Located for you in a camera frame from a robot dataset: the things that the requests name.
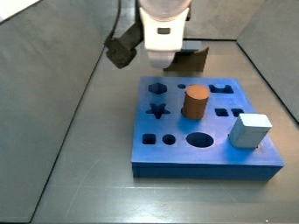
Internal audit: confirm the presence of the black curved fixture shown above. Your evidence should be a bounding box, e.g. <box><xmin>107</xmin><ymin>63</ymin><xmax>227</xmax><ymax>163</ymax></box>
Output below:
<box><xmin>164</xmin><ymin>47</ymin><xmax>210</xmax><ymax>72</ymax></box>

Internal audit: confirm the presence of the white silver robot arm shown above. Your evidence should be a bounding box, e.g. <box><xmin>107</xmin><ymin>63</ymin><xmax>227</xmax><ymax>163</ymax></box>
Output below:
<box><xmin>137</xmin><ymin>0</ymin><xmax>192</xmax><ymax>68</ymax></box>

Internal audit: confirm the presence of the blue foam shape board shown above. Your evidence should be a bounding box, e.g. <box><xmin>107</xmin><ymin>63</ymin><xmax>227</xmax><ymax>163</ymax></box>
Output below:
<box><xmin>131</xmin><ymin>77</ymin><xmax>284</xmax><ymax>180</ymax></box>

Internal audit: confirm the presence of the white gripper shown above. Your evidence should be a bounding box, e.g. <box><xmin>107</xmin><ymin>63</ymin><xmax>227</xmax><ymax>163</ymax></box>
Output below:
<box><xmin>139</xmin><ymin>8</ymin><xmax>190</xmax><ymax>68</ymax></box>

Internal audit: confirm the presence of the black cable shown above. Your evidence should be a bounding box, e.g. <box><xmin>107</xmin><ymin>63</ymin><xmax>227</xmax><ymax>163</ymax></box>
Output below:
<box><xmin>107</xmin><ymin>0</ymin><xmax>123</xmax><ymax>40</ymax></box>

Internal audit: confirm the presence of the light blue square-circle object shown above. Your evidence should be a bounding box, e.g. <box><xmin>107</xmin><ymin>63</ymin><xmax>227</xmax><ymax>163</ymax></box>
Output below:
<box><xmin>181</xmin><ymin>40</ymin><xmax>202</xmax><ymax>53</ymax></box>

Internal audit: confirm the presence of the light blue rectangular block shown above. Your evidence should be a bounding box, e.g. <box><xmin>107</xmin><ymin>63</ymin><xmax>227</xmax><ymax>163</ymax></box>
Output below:
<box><xmin>228</xmin><ymin>113</ymin><xmax>272</xmax><ymax>149</ymax></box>

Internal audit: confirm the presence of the brown cylinder peg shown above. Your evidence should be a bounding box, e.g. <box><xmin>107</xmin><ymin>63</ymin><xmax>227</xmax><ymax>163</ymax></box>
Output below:
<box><xmin>181</xmin><ymin>85</ymin><xmax>211</xmax><ymax>120</ymax></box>

